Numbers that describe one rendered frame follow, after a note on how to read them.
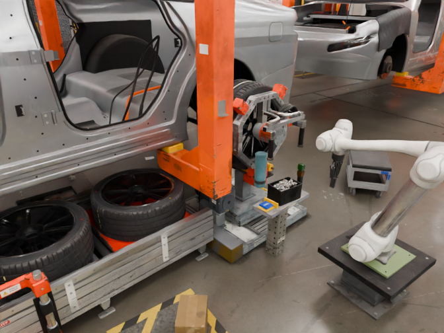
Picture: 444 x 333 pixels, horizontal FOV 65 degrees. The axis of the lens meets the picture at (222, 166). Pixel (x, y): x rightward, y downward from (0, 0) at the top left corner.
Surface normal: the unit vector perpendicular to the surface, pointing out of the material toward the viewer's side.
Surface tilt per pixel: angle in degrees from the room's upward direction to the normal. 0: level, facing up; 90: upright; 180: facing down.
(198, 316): 0
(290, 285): 0
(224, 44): 90
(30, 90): 89
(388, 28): 86
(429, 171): 83
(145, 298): 0
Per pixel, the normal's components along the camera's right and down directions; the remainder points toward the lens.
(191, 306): 0.00, -0.90
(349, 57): -0.23, 0.42
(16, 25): 0.65, 0.19
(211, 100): -0.74, 0.30
